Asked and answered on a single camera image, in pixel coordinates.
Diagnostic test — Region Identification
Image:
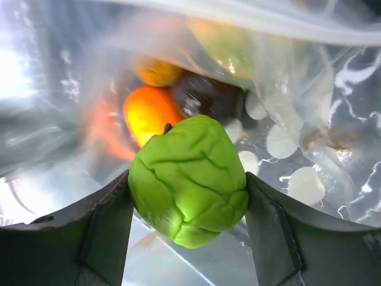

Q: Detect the green fake wrinkled fruit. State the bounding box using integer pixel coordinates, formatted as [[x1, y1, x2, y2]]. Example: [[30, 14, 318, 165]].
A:
[[128, 115, 249, 249]]

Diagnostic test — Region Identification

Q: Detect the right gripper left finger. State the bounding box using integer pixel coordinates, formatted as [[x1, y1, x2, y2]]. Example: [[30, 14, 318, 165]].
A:
[[1, 172, 133, 285]]

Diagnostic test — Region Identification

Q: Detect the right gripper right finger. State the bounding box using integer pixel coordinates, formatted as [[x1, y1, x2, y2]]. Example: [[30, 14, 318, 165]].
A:
[[245, 172, 380, 285]]

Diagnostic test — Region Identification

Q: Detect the brown fake kiwi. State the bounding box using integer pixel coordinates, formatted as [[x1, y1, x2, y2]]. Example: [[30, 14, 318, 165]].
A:
[[171, 73, 244, 125]]

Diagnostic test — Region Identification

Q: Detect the polka dot zip top bag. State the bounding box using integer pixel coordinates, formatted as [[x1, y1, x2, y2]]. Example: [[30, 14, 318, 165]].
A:
[[1, 1, 380, 285]]

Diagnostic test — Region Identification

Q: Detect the orange fake orange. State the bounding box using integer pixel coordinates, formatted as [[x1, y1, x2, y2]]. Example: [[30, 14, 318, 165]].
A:
[[123, 85, 185, 147]]

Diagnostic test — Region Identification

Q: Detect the green fake grape bunch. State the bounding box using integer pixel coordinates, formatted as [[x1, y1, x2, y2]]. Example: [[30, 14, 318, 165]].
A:
[[186, 17, 311, 87]]

